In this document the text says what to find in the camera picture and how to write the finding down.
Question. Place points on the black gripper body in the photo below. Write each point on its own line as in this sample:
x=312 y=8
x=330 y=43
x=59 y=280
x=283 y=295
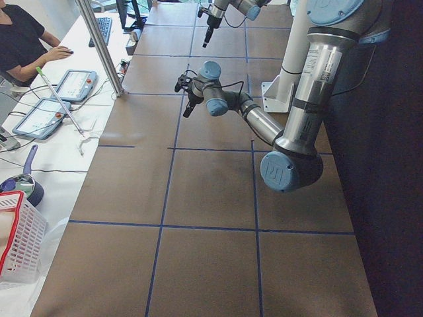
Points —
x=192 y=97
x=210 y=24

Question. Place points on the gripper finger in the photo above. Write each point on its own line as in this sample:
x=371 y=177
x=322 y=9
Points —
x=187 y=111
x=192 y=107
x=204 y=43
x=209 y=34

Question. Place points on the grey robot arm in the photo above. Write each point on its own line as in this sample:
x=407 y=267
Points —
x=249 y=8
x=295 y=102

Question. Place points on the black monitor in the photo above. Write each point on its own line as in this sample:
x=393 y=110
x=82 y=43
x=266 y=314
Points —
x=130 y=16

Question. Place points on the black keyboard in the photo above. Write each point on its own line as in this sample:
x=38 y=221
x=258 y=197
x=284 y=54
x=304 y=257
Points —
x=105 y=26

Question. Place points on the upper teach pendant tablet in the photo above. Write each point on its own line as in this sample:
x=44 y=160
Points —
x=76 y=85

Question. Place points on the teach pendant tablet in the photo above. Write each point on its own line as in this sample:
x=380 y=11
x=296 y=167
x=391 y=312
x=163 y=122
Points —
x=42 y=120
x=76 y=85

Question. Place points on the lower teach pendant tablet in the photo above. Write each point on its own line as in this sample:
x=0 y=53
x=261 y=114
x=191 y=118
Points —
x=42 y=120

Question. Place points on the person in black shirt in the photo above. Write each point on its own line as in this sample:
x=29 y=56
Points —
x=26 y=45

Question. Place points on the white red plastic basket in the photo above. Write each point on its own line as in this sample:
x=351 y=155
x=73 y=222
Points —
x=22 y=232

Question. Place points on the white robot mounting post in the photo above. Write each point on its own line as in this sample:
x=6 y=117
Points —
x=277 y=96

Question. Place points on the aluminium frame post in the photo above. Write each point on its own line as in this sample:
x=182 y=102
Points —
x=100 y=46

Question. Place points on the blue handled saucepan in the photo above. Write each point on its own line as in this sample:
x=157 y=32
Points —
x=25 y=182

